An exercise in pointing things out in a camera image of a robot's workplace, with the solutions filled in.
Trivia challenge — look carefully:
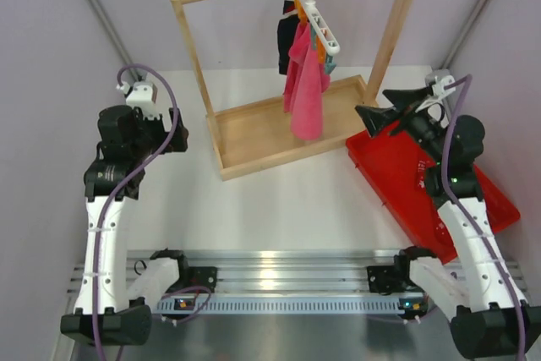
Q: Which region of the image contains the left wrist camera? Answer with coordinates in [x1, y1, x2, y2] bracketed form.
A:
[116, 81, 159, 120]

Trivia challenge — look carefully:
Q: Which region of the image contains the perforated cable duct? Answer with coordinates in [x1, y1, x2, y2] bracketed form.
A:
[153, 294, 428, 315]

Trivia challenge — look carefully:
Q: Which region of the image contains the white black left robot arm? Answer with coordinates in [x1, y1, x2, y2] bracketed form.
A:
[60, 105, 191, 349]

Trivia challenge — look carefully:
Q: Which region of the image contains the pink towel sock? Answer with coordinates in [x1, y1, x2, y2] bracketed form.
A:
[283, 23, 331, 140]

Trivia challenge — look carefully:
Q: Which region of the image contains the red patterned sock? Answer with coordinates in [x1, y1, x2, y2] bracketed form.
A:
[417, 158, 453, 247]

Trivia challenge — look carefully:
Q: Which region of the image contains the white clip hanger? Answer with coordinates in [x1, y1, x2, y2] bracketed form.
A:
[299, 0, 341, 57]

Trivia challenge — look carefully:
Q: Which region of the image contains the aluminium mounting rail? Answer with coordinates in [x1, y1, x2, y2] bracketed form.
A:
[67, 249, 529, 297]

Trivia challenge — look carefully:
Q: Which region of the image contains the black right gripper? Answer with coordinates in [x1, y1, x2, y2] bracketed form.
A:
[356, 86, 447, 164]

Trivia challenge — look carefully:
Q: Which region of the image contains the teal middle clothes peg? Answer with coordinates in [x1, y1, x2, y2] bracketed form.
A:
[309, 25, 318, 51]

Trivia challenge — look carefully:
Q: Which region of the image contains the teal end clothes peg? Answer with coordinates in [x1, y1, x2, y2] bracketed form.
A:
[324, 54, 336, 75]

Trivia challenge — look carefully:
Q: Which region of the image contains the red plastic tray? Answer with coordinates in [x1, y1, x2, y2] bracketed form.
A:
[345, 118, 521, 264]

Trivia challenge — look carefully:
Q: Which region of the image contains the wooden clothes rack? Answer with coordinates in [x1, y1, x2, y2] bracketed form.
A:
[170, 0, 413, 180]

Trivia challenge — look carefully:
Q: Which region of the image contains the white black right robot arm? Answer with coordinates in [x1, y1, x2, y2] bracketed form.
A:
[355, 86, 540, 360]

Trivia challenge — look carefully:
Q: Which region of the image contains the black christmas sock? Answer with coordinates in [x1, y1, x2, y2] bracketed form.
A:
[276, 0, 299, 75]

